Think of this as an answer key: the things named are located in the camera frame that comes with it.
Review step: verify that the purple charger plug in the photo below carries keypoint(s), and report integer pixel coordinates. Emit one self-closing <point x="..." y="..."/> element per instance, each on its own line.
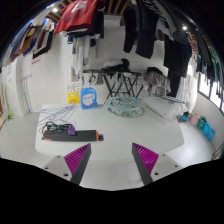
<point x="71" y="130"/>

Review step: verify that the blue detergent bottle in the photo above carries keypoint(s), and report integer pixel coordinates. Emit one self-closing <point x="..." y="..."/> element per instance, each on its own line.
<point x="88" y="98"/>

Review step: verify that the white folded pillow bag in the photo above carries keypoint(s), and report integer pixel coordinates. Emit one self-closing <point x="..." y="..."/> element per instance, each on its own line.
<point x="163" y="107"/>

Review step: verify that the teal bucket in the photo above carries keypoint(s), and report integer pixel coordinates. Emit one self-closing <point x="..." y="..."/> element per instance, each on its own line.
<point x="201" y="123"/>

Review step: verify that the grey draped cloth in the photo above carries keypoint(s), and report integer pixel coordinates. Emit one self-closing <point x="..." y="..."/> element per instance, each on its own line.
<point x="156" y="83"/>

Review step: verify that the red hanging shirt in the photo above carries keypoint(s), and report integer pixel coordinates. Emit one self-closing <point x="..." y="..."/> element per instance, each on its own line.
<point x="78" y="15"/>

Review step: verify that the pink bucket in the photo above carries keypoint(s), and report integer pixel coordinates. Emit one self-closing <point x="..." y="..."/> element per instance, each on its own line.
<point x="194" y="119"/>

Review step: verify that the black hanging garment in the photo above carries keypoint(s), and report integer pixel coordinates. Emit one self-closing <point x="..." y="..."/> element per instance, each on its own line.
<point x="140" y="26"/>

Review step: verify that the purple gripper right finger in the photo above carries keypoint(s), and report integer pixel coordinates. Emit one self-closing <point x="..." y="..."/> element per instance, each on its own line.
<point x="145" y="160"/>

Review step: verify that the yellow wet floor sign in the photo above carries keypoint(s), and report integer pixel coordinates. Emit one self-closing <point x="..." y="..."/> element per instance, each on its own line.
<point x="73" y="98"/>

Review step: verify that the black orange power strip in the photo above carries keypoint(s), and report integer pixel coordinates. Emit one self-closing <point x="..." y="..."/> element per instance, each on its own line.
<point x="79" y="136"/>

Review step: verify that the pile of wire hangers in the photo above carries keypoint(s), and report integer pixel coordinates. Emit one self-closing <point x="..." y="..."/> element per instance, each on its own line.
<point x="57" y="113"/>

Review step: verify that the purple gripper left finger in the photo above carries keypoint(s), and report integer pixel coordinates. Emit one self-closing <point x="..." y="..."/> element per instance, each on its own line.
<point x="77" y="161"/>

